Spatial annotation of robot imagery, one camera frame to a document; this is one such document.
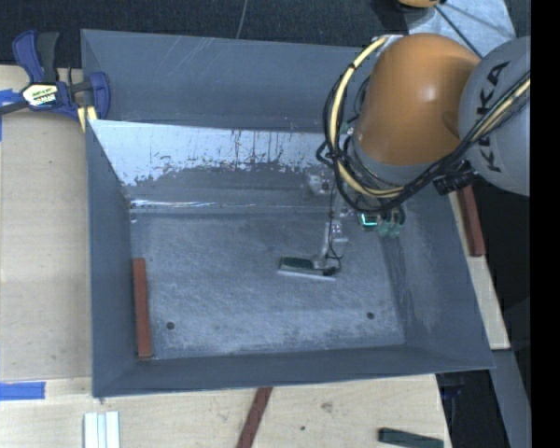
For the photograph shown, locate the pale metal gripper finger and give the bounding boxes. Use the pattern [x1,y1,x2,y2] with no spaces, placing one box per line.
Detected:
[314,220,350,271]
[307,172,332,198]

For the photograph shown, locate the dark green flat block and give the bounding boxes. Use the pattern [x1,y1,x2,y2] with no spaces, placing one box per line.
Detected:
[377,427,445,448]
[278,256,340,278]

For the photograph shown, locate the red-brown flat block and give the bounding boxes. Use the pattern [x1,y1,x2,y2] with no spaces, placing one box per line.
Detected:
[457,185,487,258]
[132,257,154,360]
[234,385,274,448]

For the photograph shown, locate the grey metal bin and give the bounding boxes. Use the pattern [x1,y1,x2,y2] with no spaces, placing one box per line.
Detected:
[79,28,497,399]

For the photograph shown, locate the pale wood board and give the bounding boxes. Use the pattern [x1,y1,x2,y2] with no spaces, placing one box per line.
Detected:
[0,108,95,383]

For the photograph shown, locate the black cylinder on white bracket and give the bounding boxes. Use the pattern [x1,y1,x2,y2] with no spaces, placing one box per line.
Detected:
[432,164,478,197]

